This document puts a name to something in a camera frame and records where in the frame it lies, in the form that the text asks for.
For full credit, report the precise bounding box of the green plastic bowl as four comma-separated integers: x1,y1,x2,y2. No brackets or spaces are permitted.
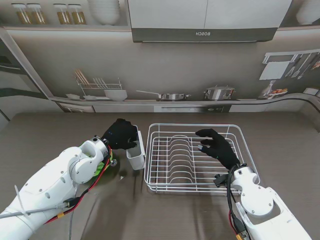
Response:
78,142,113,182

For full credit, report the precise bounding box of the gray network cable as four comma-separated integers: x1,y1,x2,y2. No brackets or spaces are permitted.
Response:
0,198,77,240

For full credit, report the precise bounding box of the printed kitchen backdrop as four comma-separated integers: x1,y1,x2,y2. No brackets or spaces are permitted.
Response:
0,0,320,118

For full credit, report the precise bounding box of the white wire dish rack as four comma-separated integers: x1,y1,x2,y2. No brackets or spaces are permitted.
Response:
143,123,261,194

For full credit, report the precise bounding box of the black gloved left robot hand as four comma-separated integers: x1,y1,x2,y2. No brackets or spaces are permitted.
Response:
99,118,139,151

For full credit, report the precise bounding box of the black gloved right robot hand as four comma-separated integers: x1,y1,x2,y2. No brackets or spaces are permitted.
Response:
194,128,241,171

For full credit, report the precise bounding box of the red and black arm cable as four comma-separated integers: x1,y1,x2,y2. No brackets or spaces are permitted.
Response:
44,147,113,225

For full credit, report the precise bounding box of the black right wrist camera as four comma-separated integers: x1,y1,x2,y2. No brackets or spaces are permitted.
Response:
213,174,228,188

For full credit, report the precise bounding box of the white plastic utensil holder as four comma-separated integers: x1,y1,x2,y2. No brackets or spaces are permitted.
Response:
125,124,146,171

